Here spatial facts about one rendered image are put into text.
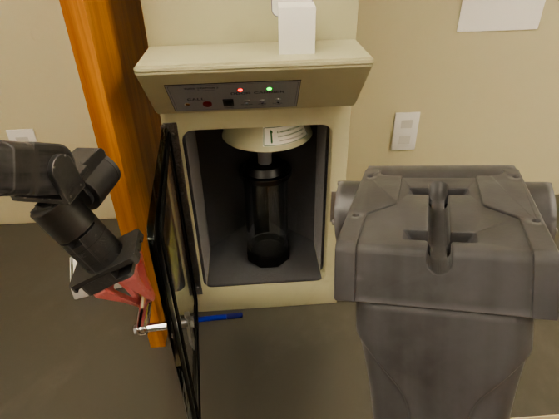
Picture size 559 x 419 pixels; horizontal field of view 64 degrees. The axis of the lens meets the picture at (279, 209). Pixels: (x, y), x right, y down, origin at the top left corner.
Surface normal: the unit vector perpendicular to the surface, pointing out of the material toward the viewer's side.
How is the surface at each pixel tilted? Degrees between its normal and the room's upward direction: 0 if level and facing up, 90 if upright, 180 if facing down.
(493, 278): 60
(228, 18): 90
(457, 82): 90
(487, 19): 90
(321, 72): 135
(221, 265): 0
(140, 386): 0
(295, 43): 90
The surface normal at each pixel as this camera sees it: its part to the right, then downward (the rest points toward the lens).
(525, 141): 0.07, 0.54
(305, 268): -0.02, -0.84
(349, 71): 0.07, 0.98
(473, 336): -0.32, 0.04
